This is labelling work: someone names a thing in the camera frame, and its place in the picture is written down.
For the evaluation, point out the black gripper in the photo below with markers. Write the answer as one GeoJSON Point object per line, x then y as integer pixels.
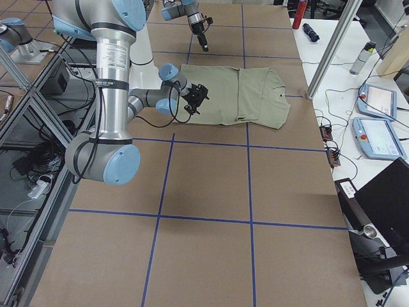
{"type": "Point", "coordinates": [197, 29]}
{"type": "Point", "coordinates": [192, 94]}

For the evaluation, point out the olive green long-sleeve shirt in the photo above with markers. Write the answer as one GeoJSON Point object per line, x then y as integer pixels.
{"type": "Point", "coordinates": [237, 95]}

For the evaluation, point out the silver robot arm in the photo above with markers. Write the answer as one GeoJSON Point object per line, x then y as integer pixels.
{"type": "Point", "coordinates": [176, 9]}
{"type": "Point", "coordinates": [126, 82]}

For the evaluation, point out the red cylindrical bottle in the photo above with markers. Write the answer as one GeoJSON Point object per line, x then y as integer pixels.
{"type": "Point", "coordinates": [301, 8]}

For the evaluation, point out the folded navy plaid umbrella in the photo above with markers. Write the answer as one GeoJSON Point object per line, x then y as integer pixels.
{"type": "Point", "coordinates": [310, 32]}

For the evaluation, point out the brown paper table cover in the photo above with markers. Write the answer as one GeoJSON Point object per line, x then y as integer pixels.
{"type": "Point", "coordinates": [216, 216]}

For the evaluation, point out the orange black hub upper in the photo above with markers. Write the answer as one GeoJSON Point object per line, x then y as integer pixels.
{"type": "Point", "coordinates": [326, 132]}

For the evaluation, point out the orange black hub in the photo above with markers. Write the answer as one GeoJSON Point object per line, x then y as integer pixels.
{"type": "Point", "coordinates": [333, 158]}
{"type": "Point", "coordinates": [326, 132]}

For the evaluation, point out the orange black hub lower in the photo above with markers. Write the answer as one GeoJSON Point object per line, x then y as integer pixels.
{"type": "Point", "coordinates": [333, 158]}

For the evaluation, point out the clear water bottle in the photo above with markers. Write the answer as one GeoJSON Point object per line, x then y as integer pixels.
{"type": "Point", "coordinates": [362, 58]}

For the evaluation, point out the upper teach pendant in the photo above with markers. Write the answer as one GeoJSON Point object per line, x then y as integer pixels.
{"type": "Point", "coordinates": [377, 101]}

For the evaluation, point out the teach pendant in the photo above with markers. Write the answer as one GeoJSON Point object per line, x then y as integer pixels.
{"type": "Point", "coordinates": [377, 139]}
{"type": "Point", "coordinates": [377, 101]}

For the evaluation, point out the lower teach pendant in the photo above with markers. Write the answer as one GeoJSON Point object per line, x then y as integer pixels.
{"type": "Point", "coordinates": [377, 139]}

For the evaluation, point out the white power strip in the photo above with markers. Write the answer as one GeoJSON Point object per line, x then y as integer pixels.
{"type": "Point", "coordinates": [38, 189]}

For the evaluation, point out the black box with label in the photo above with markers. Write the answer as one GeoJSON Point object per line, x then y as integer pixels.
{"type": "Point", "coordinates": [350, 207]}

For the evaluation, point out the black laptop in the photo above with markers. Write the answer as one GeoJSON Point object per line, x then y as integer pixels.
{"type": "Point", "coordinates": [384, 199]}

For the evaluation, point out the metal cup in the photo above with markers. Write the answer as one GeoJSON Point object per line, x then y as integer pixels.
{"type": "Point", "coordinates": [370, 231]}

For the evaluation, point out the aluminium frame post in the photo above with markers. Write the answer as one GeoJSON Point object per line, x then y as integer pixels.
{"type": "Point", "coordinates": [343, 24]}

